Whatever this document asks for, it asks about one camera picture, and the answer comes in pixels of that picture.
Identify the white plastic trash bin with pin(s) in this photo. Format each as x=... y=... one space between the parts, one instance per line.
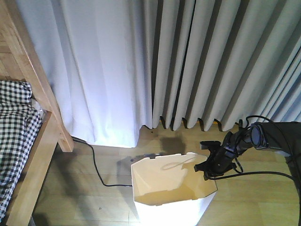
x=168 y=191

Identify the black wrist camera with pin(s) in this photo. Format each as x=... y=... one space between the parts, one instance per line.
x=210 y=145

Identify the white curtain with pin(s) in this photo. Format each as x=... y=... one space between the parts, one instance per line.
x=117 y=65

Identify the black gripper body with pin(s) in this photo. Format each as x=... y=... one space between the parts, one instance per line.
x=219 y=161

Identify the black white checkered bedding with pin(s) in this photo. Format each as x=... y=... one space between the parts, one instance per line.
x=20 y=122

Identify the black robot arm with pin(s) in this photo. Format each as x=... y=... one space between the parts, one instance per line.
x=284 y=137

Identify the wooden bed frame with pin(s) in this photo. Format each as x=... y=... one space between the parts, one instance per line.
x=19 y=62

